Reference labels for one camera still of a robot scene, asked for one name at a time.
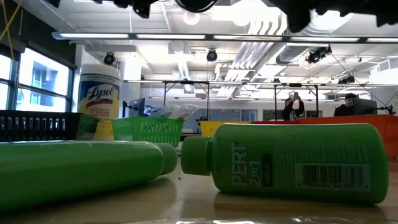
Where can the red white toothbrush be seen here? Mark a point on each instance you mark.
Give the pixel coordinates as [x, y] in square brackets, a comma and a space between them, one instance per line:
[188, 110]

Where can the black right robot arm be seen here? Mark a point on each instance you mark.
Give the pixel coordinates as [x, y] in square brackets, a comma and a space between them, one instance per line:
[342, 7]

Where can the overhead light bar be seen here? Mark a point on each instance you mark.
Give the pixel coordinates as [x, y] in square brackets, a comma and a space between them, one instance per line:
[171, 36]

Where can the Lysol wipes canister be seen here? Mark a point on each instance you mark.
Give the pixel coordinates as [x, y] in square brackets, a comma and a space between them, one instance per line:
[99, 93]

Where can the black computer monitor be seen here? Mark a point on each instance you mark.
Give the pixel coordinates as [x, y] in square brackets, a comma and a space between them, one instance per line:
[363, 107]
[138, 107]

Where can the blue white wrapped toothbrush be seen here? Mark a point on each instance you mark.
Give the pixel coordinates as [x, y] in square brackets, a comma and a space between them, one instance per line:
[168, 112]

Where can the large window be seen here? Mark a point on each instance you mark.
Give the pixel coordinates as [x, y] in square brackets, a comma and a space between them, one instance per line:
[46, 81]

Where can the green plastic basket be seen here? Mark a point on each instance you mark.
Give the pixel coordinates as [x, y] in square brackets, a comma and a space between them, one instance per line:
[146, 130]

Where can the yellow plastic basket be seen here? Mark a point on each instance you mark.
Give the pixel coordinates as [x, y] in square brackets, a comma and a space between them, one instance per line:
[211, 129]

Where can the black plastic basket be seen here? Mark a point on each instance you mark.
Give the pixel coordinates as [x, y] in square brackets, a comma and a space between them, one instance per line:
[31, 137]

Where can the green Pert shampoo bottle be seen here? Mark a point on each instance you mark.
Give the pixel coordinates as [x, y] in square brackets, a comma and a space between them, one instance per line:
[280, 149]
[77, 171]

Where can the person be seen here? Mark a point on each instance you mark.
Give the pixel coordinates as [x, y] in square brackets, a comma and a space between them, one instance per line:
[290, 112]
[345, 109]

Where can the orange plastic basket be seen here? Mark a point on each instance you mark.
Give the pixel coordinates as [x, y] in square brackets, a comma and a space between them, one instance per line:
[390, 137]

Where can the black hanging camera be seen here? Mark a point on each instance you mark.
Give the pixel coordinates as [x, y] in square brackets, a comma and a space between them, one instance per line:
[317, 55]
[109, 59]
[346, 80]
[212, 56]

